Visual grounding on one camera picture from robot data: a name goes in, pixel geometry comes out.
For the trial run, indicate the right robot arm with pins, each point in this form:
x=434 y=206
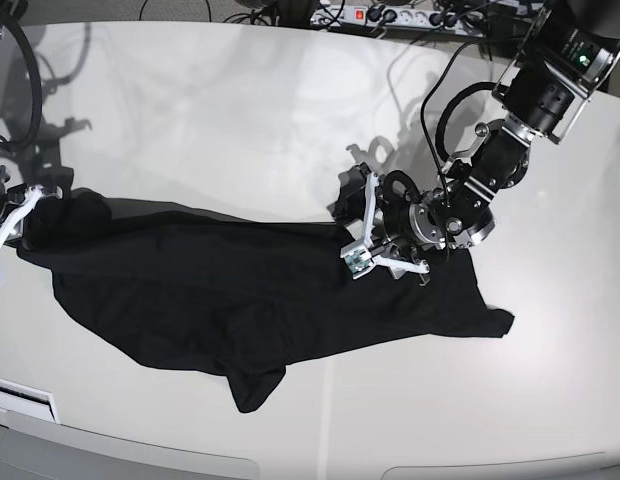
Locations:
x=24 y=179

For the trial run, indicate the white panel at table edge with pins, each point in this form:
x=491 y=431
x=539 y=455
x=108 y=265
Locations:
x=28 y=401

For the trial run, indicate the black t-shirt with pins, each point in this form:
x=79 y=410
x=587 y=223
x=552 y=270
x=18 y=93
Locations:
x=185 y=289

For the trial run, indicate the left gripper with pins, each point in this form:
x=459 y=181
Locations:
x=382 y=203

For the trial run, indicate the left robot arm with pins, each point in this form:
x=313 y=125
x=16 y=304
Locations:
x=563 y=59

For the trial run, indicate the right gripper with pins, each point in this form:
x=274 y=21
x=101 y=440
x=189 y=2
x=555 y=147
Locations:
x=17 y=212

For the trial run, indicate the white power strip red switch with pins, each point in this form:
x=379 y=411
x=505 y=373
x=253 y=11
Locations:
x=384 y=18

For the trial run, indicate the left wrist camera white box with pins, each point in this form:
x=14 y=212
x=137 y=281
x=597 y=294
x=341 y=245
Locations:
x=358 y=259

